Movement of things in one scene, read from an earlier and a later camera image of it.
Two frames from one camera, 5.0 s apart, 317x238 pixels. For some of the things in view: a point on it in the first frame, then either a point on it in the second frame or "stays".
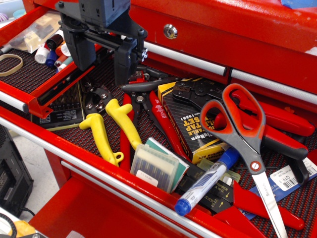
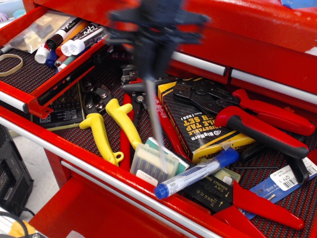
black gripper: (108, 22) to (155, 25)
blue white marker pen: (183, 207) to (231, 156)
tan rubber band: (2, 56) stays
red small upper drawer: (35, 61) stays
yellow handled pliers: (97, 100) stays
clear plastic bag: (49, 23) stays
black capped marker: (54, 41) stays
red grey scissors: (241, 118) to (152, 88)
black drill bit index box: (67, 110) stays
